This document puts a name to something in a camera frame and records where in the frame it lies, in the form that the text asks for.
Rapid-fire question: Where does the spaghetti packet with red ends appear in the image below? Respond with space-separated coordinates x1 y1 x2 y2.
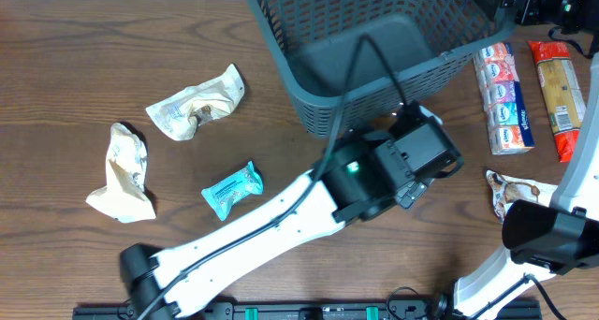
528 41 586 163

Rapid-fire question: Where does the Kleenex tissue multipack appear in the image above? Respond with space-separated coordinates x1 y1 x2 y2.
474 42 534 155

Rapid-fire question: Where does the beige printed snack bag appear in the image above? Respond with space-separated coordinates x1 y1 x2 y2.
486 170 557 224

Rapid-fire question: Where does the grey plastic lattice basket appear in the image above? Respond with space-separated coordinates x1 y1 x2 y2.
246 0 515 138

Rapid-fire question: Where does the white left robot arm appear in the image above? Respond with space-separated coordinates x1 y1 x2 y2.
120 105 464 319

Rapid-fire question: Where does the teal snack packet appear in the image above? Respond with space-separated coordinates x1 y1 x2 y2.
201 161 264 221

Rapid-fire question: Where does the crumpled beige paper bag upper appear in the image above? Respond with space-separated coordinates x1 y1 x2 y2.
146 64 245 141

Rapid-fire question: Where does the crumpled beige paper bag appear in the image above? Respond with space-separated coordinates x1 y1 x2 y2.
146 64 245 141
86 123 156 224

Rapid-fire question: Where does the crumpled beige paper bag lower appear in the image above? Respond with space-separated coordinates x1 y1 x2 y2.
86 123 156 224

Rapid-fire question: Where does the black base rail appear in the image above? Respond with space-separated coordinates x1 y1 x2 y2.
72 298 543 320

